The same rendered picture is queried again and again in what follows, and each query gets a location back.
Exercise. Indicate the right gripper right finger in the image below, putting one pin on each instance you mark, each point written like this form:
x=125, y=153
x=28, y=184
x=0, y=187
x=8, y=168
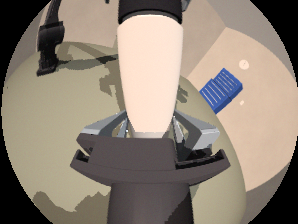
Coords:
x=201, y=134

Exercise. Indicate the black bottle cap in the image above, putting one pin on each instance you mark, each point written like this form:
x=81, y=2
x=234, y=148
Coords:
x=173, y=7

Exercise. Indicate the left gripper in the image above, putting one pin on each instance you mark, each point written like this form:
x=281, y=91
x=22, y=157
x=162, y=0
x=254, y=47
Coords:
x=185, y=4

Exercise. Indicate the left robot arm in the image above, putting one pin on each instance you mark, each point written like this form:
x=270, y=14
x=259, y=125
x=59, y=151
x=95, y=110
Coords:
x=51, y=36

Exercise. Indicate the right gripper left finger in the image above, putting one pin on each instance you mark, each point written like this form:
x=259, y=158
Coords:
x=105, y=126

